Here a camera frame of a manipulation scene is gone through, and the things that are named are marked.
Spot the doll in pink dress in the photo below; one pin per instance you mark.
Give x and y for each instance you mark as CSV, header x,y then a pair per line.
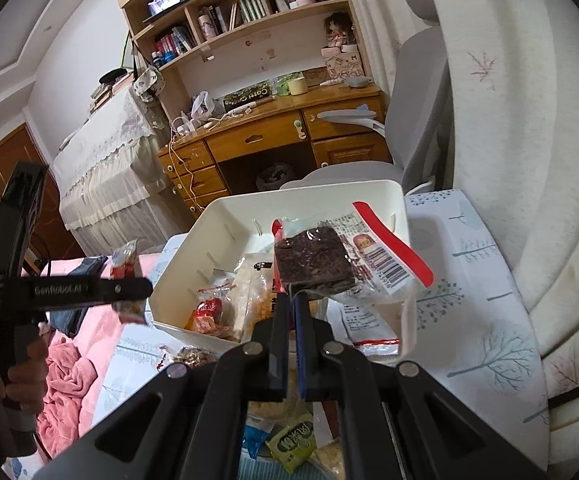
x,y
338,30

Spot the white printed storage box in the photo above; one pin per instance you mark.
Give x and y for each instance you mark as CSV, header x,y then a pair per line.
x,y
342,66

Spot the blue jeans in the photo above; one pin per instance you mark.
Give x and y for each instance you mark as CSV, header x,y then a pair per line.
x,y
67,320

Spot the green tissue pack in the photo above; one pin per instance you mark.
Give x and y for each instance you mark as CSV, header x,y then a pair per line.
x,y
282,85

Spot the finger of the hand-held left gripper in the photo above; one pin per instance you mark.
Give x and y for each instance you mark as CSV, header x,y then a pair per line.
x,y
119,290

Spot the silver grey snack packet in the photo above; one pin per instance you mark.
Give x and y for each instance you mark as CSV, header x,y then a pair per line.
x,y
364,320

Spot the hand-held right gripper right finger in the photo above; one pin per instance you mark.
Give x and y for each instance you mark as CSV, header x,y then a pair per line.
x,y
303,350

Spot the yellow label bread packet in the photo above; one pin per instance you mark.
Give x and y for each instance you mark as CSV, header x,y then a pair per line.
x,y
257,285

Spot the row of red blue books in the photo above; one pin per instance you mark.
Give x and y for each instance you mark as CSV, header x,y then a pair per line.
x,y
174,42

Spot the grey pouch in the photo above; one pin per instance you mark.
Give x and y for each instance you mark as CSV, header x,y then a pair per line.
x,y
358,82

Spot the white plastic bag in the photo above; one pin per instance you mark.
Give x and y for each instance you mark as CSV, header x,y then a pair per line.
x,y
202,105

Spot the black printed box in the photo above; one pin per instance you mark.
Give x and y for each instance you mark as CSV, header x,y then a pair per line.
x,y
247,96

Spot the rose fleece garment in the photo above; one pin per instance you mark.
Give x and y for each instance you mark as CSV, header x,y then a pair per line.
x,y
69,385

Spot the stack of books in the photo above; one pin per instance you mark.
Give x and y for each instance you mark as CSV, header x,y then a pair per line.
x,y
102,95

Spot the white plastic storage box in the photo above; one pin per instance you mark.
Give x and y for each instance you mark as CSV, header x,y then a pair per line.
x,y
224,220

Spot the lace covered cabinet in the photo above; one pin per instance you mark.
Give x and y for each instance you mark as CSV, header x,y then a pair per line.
x,y
109,170

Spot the dark cake packet red ends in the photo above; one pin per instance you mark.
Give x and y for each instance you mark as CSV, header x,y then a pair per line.
x,y
314,262

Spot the floral fabric bag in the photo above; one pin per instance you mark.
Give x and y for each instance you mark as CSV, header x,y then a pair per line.
x,y
148,84

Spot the pale yellow tape roll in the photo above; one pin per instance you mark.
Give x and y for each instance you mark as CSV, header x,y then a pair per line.
x,y
296,86

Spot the black waste bin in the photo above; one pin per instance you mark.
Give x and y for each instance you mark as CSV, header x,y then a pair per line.
x,y
275,176

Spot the small brown red snack packet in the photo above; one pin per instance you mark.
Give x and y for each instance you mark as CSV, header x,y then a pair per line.
x,y
124,260

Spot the small nut snack packet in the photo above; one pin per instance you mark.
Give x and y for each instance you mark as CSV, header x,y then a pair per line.
x,y
189,357

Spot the grey office chair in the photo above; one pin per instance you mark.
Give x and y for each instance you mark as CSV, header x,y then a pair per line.
x,y
414,100

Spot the wooden bookshelf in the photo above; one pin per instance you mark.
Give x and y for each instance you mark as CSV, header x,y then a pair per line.
x,y
249,55

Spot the small blue snack packet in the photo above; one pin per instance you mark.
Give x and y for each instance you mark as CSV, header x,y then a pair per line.
x,y
257,440

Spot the small green snack packet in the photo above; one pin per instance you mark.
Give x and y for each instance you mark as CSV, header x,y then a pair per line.
x,y
292,445

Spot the row of green white books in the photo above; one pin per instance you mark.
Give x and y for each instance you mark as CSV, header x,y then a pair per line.
x,y
247,7

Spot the brown wooden door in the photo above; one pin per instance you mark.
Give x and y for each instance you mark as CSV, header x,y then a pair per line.
x,y
4,155

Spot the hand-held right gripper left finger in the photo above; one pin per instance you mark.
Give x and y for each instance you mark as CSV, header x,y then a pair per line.
x,y
277,350

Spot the white floral curtain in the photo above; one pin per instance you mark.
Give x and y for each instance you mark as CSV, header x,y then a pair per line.
x,y
519,135

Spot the black hat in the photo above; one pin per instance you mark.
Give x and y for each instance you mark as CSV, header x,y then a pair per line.
x,y
113,76

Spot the person's left hand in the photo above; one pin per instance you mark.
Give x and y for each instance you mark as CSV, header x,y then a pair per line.
x,y
32,385

